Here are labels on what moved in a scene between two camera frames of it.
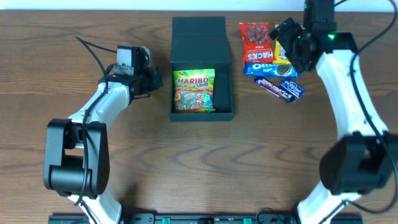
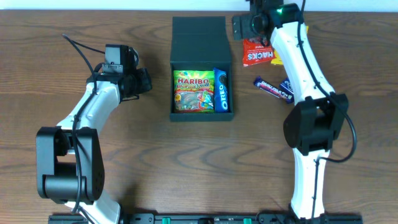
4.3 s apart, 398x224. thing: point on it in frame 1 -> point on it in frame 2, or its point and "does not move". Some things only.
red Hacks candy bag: [257, 45] does not move
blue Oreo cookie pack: [270, 70] -> [221, 102]
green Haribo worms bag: [194, 91] does not move
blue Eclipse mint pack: [293, 88] does not move
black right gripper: [286, 34] -> [237, 27]
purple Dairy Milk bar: [273, 89] does not move
